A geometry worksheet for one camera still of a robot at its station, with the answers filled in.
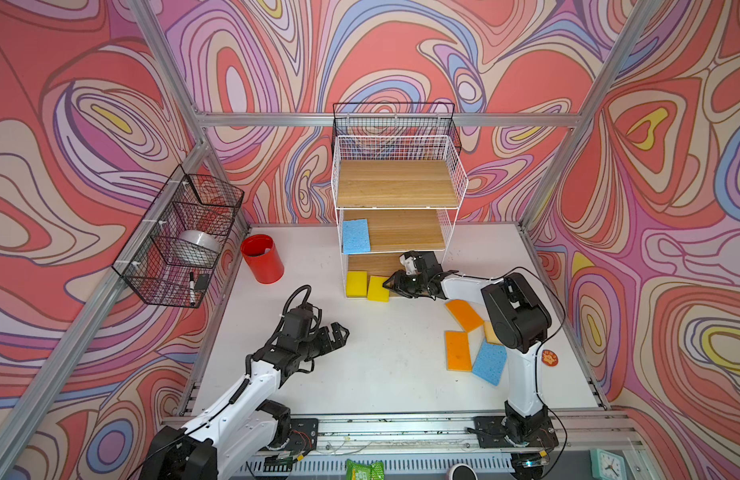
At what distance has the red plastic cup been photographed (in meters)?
0.97

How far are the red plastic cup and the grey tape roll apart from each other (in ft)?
0.65

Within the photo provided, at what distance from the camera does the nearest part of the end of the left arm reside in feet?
2.40
